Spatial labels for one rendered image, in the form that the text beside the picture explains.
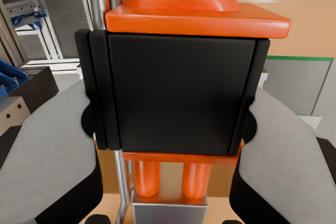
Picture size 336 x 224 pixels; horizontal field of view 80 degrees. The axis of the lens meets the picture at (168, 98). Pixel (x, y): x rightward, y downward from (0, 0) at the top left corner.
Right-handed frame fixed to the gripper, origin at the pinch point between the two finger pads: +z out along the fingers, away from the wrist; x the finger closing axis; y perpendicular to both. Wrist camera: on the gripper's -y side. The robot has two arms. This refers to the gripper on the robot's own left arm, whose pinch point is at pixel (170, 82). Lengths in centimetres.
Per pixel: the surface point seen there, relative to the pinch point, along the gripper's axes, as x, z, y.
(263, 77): 34, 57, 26
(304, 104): 101, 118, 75
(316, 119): 114, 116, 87
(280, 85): 78, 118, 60
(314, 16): 48, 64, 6
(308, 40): 49, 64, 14
